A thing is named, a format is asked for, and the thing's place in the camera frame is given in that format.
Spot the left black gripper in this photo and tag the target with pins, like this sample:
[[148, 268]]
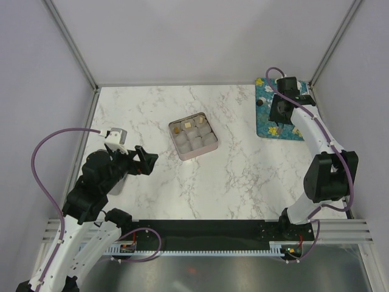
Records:
[[138, 167]]

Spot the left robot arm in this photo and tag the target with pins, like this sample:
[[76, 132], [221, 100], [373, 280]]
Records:
[[67, 264]]

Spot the white cable duct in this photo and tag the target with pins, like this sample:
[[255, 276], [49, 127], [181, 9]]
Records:
[[118, 250]]

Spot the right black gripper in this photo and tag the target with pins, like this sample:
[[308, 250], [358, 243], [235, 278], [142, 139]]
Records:
[[273, 115]]

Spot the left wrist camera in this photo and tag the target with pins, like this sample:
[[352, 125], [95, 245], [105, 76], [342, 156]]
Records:
[[115, 140]]

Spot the pink chocolate tin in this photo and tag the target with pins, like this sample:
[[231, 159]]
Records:
[[195, 141]]

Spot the blue floral tray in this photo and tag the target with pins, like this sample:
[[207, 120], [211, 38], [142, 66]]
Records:
[[265, 128]]

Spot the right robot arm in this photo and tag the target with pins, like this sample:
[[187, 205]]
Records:
[[332, 172]]

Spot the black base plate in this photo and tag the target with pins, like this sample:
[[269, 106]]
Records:
[[222, 235]]

